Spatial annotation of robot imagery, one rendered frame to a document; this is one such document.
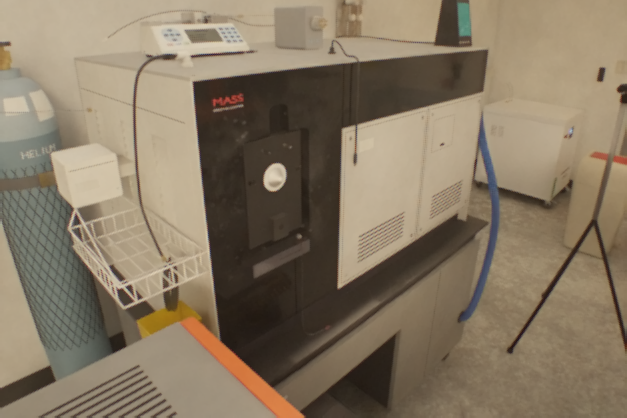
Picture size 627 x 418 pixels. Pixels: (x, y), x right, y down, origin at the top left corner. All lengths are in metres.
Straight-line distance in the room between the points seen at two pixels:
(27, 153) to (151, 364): 1.01
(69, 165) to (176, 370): 0.59
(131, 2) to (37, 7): 0.36
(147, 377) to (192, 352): 0.06
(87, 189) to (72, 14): 0.96
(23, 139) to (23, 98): 0.12
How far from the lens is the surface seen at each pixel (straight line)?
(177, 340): 0.63
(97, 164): 1.05
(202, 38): 1.17
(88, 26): 1.89
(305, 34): 1.29
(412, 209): 1.43
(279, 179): 0.91
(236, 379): 0.56
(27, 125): 1.48
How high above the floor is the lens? 1.54
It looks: 22 degrees down
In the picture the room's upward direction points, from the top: straight up
